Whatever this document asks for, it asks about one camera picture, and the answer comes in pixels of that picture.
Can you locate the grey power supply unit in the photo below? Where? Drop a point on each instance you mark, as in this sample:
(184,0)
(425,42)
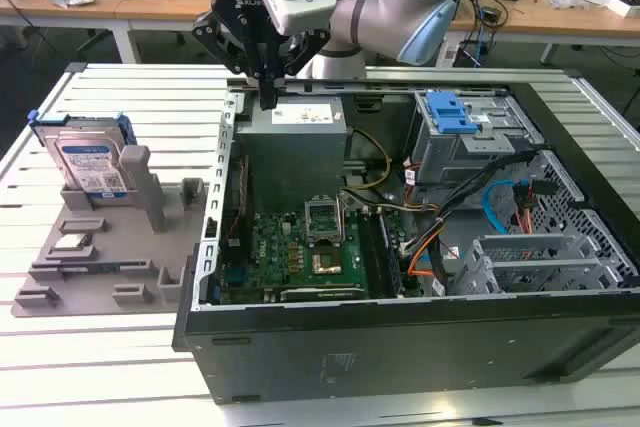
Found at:
(290,157)

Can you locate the black open PC case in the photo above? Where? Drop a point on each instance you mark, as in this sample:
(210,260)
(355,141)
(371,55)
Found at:
(400,357)

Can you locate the black graphics card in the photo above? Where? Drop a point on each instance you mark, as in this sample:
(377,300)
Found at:
(320,293)

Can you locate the grey metal drive cage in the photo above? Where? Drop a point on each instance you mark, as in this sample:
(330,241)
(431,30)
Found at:
(450,157)

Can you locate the black RAM slot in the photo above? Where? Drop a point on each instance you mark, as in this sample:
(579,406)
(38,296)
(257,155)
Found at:
(370,252)

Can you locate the small white box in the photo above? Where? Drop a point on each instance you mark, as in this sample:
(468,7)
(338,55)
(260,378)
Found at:
(622,6)

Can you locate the grey metal disk bay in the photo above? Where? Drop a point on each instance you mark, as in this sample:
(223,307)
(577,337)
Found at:
(530,247)
(540,277)

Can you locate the green motherboard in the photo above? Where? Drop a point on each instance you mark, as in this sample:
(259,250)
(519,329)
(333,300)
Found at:
(280,257)

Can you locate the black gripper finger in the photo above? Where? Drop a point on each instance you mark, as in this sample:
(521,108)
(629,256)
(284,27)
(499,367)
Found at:
(220,42)
(310,49)

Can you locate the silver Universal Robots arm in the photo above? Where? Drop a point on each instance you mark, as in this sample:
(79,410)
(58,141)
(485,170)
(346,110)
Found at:
(380,12)

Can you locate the blue plastic drive latch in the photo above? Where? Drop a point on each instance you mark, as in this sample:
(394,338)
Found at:
(450,114)

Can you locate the CPU socket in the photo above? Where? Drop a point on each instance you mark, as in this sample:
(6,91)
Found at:
(326,264)

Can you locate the silver CPU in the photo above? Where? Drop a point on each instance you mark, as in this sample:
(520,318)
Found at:
(72,243)

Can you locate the grey parts rack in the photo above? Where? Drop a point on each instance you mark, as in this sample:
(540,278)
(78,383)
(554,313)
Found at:
(125,257)

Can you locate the hard disk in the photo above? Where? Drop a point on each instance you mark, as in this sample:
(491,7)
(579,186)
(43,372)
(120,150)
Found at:
(85,157)

